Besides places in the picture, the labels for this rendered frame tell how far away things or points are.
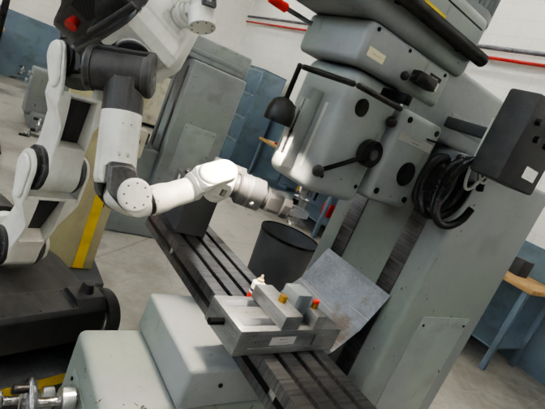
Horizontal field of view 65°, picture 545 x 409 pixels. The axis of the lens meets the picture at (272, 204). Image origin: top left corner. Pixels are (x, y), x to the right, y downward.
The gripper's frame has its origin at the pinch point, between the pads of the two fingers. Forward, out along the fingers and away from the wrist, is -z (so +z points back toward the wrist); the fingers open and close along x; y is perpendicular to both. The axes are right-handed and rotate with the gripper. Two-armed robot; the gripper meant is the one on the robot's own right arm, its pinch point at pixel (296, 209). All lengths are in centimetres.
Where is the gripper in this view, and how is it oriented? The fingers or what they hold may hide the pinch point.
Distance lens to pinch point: 121.1
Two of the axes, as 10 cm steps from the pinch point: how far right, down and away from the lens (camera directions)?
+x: -1.4, -2.8, 9.5
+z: -9.1, -3.4, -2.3
